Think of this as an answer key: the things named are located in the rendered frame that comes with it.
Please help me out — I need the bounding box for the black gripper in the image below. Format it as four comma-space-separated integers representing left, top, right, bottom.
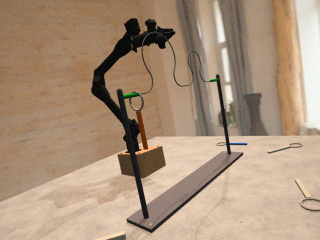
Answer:
142, 25, 176, 49

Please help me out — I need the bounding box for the grey loop with orange handle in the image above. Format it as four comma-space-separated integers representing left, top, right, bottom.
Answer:
129, 91, 149, 150

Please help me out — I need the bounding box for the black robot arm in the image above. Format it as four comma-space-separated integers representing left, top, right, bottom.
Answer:
91, 18, 157, 152

